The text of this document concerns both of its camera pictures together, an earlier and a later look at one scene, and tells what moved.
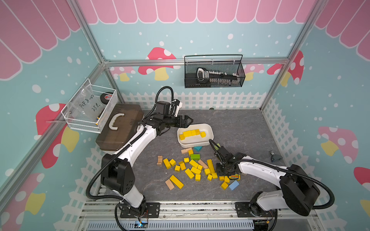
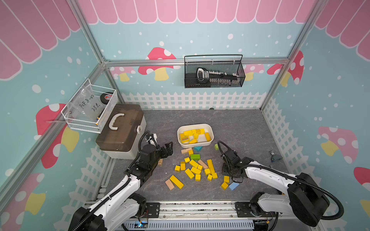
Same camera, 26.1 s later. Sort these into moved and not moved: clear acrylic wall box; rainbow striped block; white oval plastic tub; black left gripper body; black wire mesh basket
Moved: rainbow striped block; black left gripper body
Not moved: black wire mesh basket; white oval plastic tub; clear acrylic wall box
